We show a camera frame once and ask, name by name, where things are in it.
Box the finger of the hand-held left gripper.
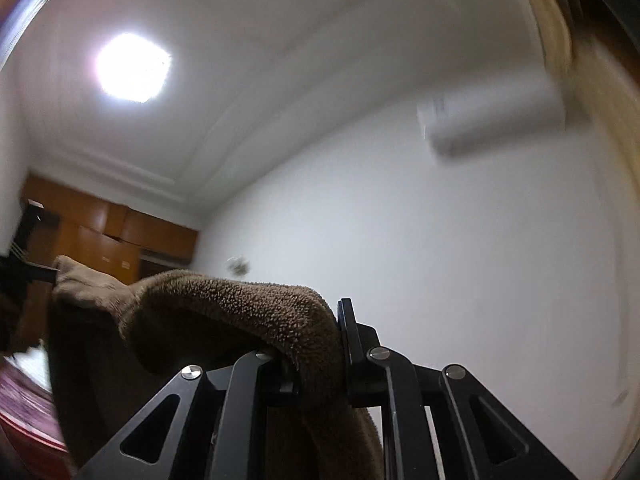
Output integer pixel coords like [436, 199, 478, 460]
[29, 264, 60, 285]

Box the red patterned blanket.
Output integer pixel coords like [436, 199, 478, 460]
[0, 347, 76, 480]

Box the beige curtain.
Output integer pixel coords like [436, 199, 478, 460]
[515, 0, 640, 480]

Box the brown fleece garment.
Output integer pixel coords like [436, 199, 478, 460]
[47, 255, 386, 480]

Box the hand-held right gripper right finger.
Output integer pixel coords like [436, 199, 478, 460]
[337, 298, 581, 480]

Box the square ceiling light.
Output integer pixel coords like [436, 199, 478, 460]
[95, 32, 173, 103]

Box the white air conditioner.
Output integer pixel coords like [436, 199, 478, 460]
[416, 80, 568, 158]

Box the wooden wardrobe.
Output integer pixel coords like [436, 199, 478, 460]
[22, 172, 198, 286]

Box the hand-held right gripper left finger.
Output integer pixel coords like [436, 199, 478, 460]
[75, 347, 301, 480]

